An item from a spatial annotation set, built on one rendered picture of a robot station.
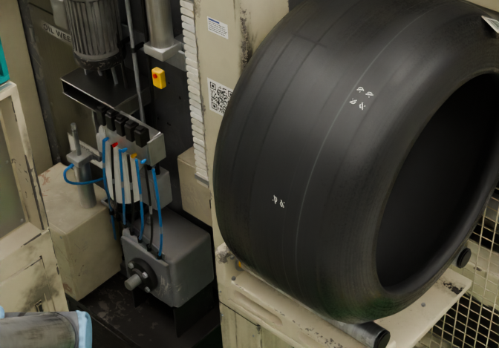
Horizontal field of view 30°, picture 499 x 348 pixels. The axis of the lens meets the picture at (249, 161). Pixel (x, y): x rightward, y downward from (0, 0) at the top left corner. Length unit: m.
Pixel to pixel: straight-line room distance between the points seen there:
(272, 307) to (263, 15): 0.58
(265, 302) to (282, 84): 0.56
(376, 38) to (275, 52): 0.16
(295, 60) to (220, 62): 0.29
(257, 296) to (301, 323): 0.11
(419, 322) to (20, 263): 0.84
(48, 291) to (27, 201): 0.23
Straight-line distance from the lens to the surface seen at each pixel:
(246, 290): 1.89
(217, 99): 1.79
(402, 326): 1.91
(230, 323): 2.23
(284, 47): 1.49
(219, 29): 1.69
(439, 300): 1.97
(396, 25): 1.48
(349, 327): 1.76
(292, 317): 1.84
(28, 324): 1.42
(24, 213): 2.04
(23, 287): 2.07
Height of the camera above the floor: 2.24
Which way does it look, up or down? 39 degrees down
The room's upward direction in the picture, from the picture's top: 3 degrees counter-clockwise
